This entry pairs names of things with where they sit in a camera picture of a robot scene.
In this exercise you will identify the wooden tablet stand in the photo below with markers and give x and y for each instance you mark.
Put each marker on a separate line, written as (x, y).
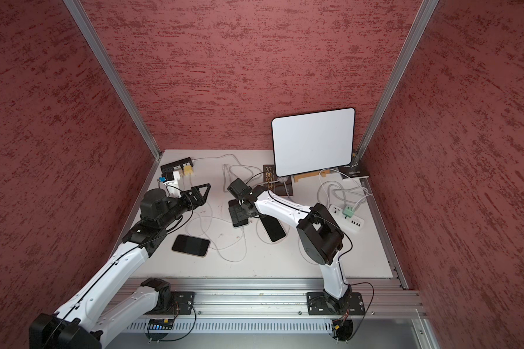
(321, 173)

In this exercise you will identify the pink case phone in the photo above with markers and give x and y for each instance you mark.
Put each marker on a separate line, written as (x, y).
(238, 217)

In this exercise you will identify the aluminium rail frame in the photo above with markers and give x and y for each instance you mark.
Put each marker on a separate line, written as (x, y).
(280, 306)

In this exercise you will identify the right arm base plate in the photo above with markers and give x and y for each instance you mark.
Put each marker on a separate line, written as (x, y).
(322, 304)

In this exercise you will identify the gold edged black phone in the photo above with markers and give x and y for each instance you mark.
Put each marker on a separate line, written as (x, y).
(191, 245)

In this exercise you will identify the white power strip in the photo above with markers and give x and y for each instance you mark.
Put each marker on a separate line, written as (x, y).
(348, 224)

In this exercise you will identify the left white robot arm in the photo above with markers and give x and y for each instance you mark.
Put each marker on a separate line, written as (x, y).
(83, 321)

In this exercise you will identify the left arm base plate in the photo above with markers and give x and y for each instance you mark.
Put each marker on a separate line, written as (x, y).
(181, 303)

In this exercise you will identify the black box behind tablet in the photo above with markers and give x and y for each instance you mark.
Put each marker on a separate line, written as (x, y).
(357, 170)

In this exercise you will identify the blue case phone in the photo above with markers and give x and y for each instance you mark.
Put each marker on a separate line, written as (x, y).
(273, 228)

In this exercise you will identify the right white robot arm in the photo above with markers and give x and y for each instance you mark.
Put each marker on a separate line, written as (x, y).
(320, 235)

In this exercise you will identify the black book gold lettering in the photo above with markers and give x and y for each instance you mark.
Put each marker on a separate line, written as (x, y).
(281, 186)

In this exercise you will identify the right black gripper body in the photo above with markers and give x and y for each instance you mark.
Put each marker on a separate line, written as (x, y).
(247, 213)

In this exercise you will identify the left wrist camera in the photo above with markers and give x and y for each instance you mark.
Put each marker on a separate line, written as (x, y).
(172, 178)

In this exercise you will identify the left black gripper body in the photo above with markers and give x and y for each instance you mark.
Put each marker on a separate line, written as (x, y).
(187, 202)

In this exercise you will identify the green plug adapter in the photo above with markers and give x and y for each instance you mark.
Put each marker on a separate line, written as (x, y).
(349, 211)

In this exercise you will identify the yellow charger plug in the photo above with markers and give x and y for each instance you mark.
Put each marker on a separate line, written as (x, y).
(188, 170)

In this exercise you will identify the black power strip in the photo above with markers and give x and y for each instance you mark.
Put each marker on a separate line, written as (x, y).
(176, 166)

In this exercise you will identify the white tablet on stand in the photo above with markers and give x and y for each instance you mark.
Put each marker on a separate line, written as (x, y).
(313, 141)

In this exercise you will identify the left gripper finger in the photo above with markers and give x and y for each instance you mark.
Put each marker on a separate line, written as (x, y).
(202, 197)
(205, 187)

